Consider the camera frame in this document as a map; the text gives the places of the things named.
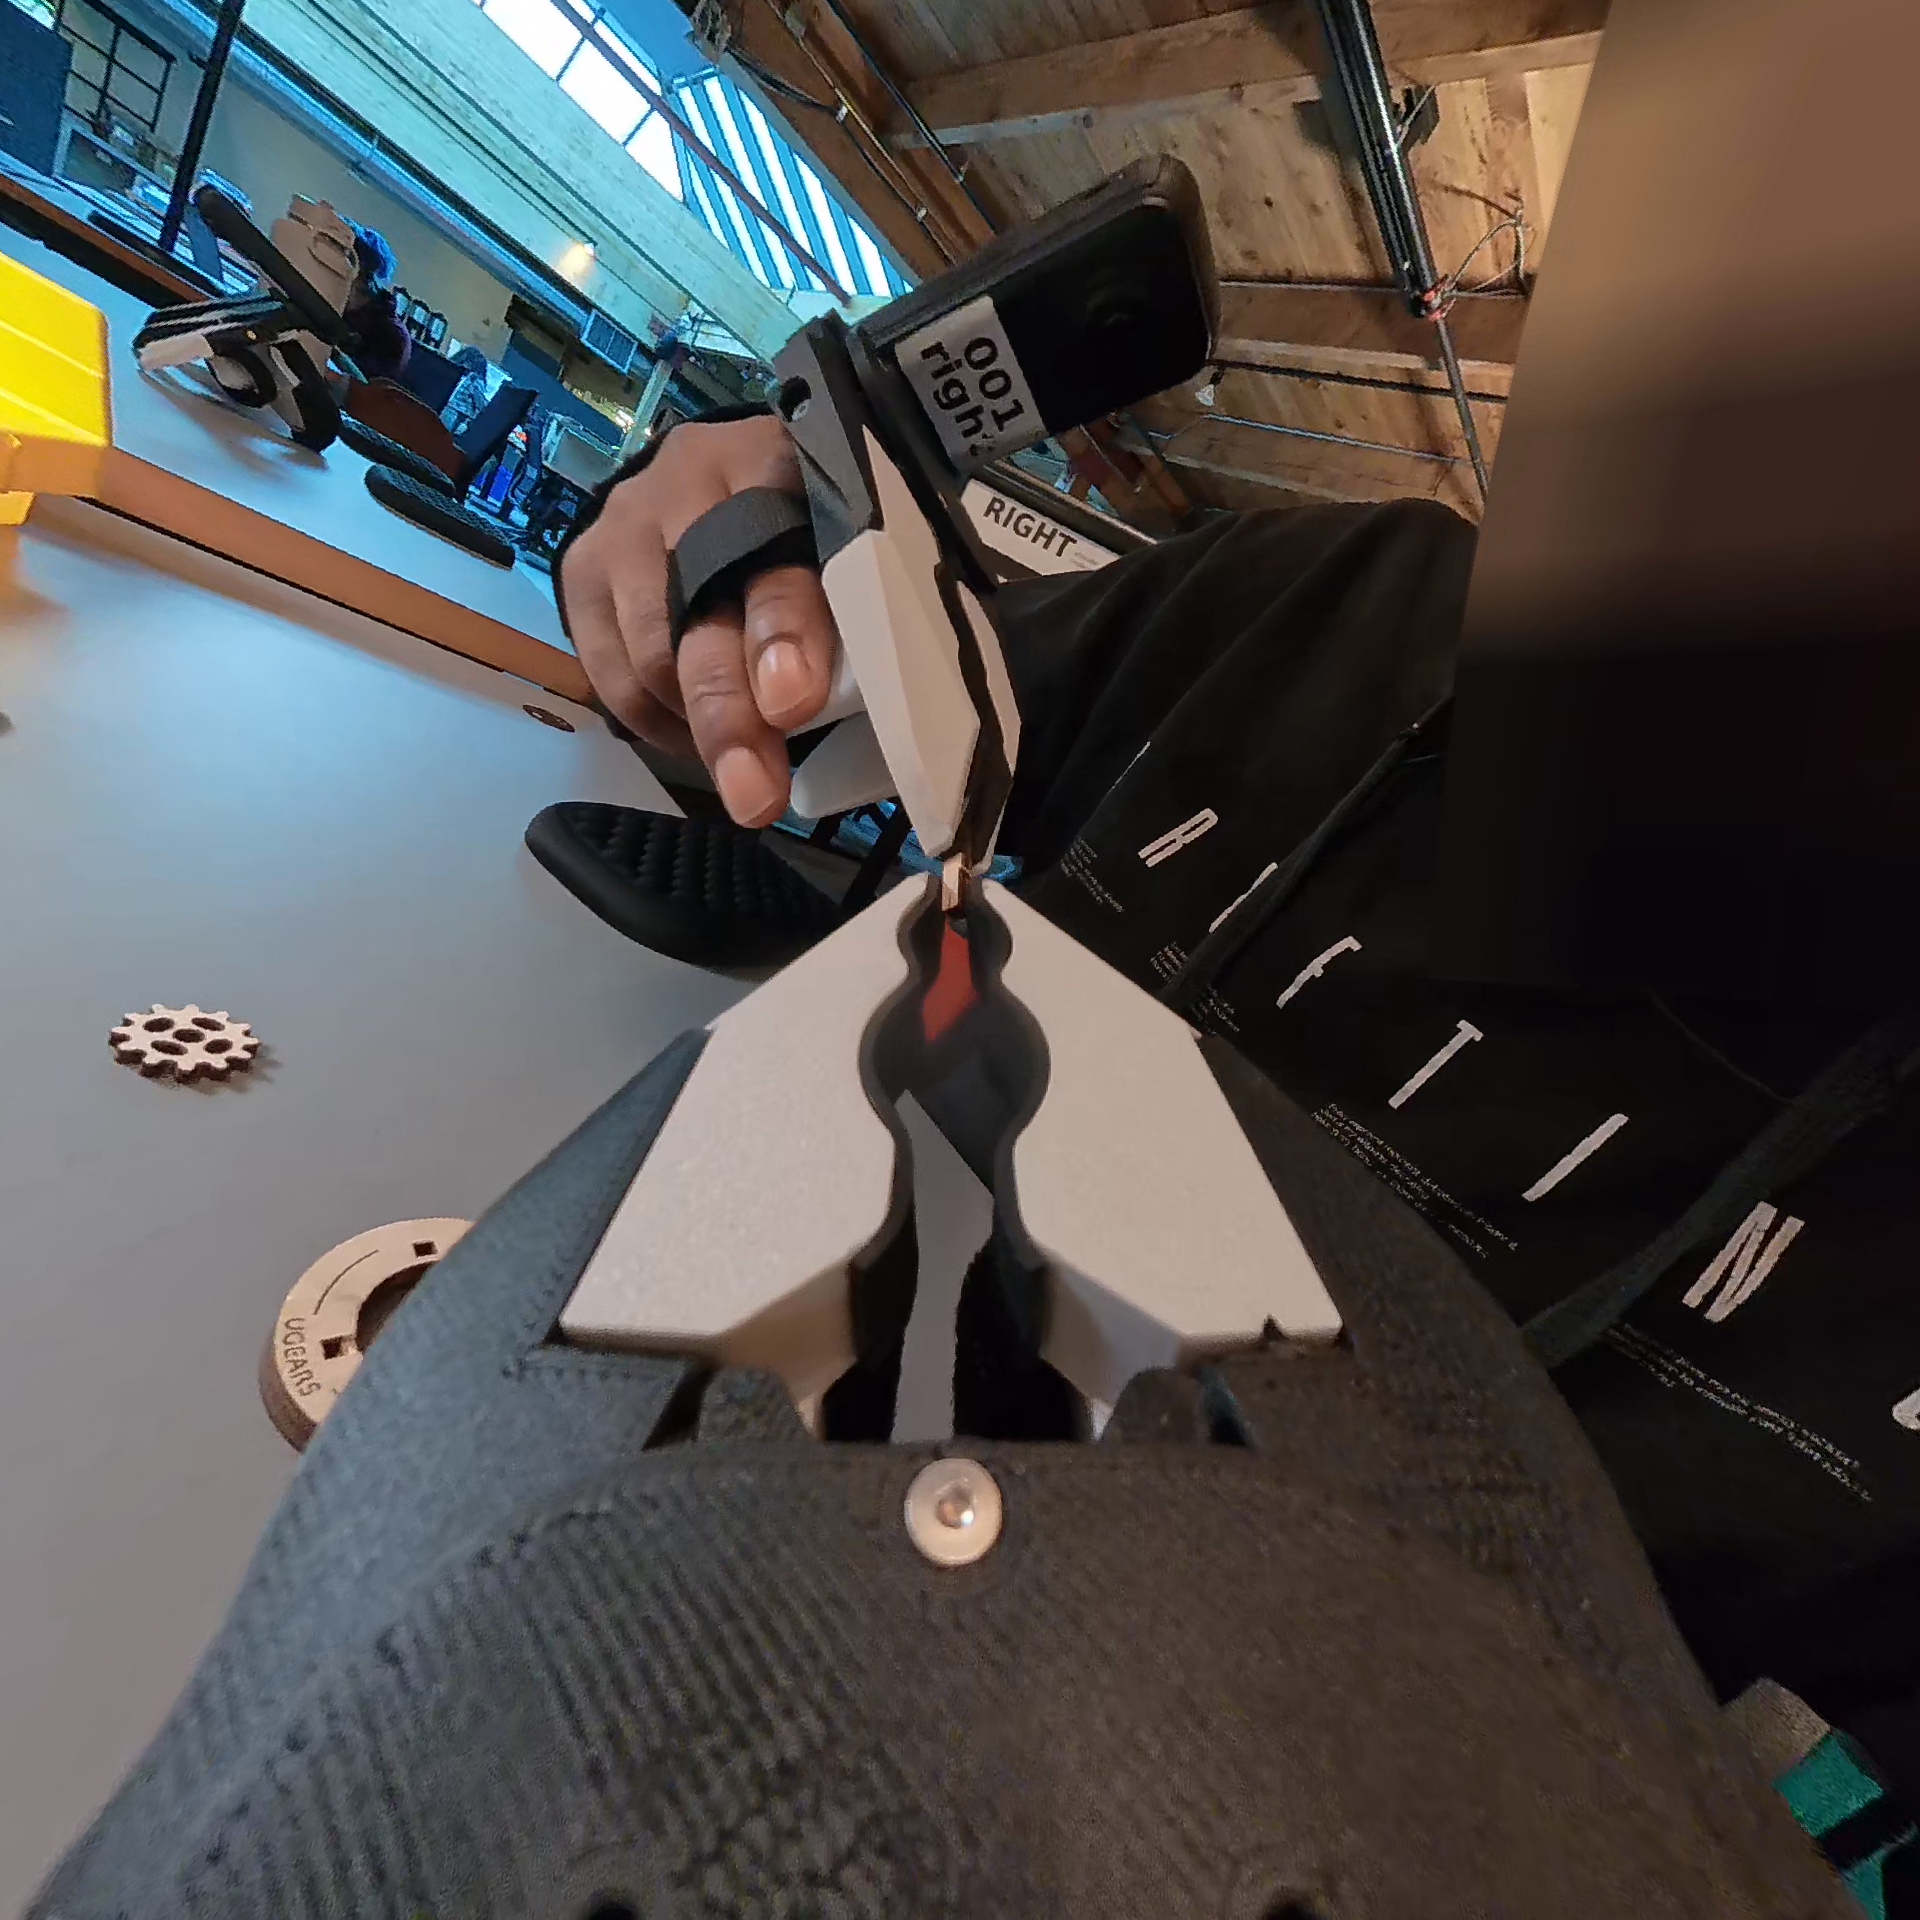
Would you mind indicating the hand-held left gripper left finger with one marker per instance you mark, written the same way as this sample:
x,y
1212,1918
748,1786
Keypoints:
x,y
750,1202

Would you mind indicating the black white tool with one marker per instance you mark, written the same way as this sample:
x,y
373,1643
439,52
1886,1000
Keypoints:
x,y
225,340

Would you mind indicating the wood edged grey table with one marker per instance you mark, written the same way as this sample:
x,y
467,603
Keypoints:
x,y
225,480

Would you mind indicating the metal ceiling pipe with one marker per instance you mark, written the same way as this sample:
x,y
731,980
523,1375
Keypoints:
x,y
1388,182

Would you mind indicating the person's black printed hoodie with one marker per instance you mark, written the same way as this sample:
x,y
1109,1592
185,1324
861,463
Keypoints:
x,y
1349,750

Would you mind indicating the red object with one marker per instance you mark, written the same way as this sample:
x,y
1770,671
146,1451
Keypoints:
x,y
949,990

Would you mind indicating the small wooden peg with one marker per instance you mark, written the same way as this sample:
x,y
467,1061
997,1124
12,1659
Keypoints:
x,y
954,885

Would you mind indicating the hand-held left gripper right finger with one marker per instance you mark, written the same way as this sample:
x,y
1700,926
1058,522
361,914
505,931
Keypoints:
x,y
1171,1202

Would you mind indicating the person's right hand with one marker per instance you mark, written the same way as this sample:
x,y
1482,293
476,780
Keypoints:
x,y
629,570

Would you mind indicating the black stand pole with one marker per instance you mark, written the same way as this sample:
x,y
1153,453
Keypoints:
x,y
199,135

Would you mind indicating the black woven armrest pad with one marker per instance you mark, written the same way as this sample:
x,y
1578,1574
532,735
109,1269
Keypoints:
x,y
675,885

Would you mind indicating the yellow plastic bin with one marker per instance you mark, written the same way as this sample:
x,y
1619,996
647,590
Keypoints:
x,y
53,376

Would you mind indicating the teal black object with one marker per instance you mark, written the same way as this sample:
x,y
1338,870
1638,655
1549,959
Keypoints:
x,y
1823,1800

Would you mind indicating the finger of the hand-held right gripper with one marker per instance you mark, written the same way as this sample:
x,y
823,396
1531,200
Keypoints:
x,y
1003,720
901,676

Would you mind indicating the small wooden gear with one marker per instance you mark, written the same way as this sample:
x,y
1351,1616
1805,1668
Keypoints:
x,y
225,1051

